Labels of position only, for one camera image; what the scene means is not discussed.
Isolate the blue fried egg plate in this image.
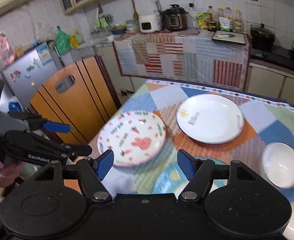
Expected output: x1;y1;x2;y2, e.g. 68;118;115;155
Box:
151;157;227;199

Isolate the pink bunny plate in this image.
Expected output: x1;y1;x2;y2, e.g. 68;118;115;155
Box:
97;110;166;167

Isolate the white sun plate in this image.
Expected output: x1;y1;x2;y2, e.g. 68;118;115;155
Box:
176;94;245;144

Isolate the person's left hand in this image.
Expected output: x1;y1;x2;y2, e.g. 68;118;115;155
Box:
0;161;24;188

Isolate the orange wooden chair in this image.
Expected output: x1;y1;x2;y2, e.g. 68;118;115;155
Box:
27;56;121;145

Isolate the silver refrigerator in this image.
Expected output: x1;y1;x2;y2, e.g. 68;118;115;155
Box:
1;42;63;108

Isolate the green plastic bag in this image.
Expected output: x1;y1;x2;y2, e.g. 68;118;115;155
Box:
55;25;72;54

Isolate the striped counter cover cloth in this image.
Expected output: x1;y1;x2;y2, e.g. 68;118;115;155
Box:
113;29;251;90

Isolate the cutting board with knife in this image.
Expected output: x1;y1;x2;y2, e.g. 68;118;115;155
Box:
212;31;246;46

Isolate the gas stove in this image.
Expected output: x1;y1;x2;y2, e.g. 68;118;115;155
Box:
251;45;294;71

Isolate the white rice cooker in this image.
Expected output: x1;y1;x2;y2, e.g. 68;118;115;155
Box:
139;14;163;34

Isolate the oil bottles group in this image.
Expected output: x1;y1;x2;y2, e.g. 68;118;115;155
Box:
195;5;242;33

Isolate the black wok pot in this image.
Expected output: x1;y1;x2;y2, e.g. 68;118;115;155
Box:
250;23;276;50

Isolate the black pressure cooker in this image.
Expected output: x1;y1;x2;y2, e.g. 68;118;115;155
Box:
162;4;188;31

